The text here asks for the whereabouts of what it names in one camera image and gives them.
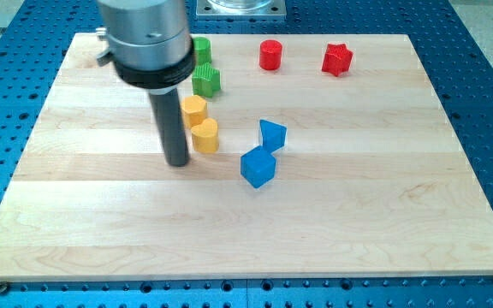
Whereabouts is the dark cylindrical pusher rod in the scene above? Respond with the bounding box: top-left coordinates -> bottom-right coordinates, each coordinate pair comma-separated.
148,87 -> 190,167

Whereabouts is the yellow heart block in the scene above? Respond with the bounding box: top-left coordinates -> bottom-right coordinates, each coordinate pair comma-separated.
191,118 -> 219,153

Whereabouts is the blue triangle block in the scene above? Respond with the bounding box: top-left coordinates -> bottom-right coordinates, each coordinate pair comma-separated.
259,119 -> 287,153

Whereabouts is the yellow pentagon block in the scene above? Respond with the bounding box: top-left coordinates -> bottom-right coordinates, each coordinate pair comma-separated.
181,95 -> 208,128

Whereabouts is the green star block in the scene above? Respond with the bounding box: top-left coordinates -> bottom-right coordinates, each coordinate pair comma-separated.
192,62 -> 221,98

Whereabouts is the green cylinder block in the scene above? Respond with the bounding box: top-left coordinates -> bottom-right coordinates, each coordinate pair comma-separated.
193,37 -> 211,66

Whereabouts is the blue cube block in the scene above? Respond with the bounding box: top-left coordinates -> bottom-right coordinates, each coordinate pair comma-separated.
241,145 -> 276,188

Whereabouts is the red cylinder block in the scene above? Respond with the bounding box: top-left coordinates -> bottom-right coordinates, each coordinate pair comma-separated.
258,39 -> 282,71

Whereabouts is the wooden board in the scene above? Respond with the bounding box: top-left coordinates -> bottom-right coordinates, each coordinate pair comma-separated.
0,33 -> 493,281

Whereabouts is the red star block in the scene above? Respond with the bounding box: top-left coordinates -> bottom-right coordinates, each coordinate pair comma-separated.
321,43 -> 353,77

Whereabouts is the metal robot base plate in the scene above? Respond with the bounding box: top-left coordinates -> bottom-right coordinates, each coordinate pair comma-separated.
196,0 -> 287,20

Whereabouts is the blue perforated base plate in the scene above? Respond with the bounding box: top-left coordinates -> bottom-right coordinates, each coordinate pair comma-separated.
0,1 -> 493,307

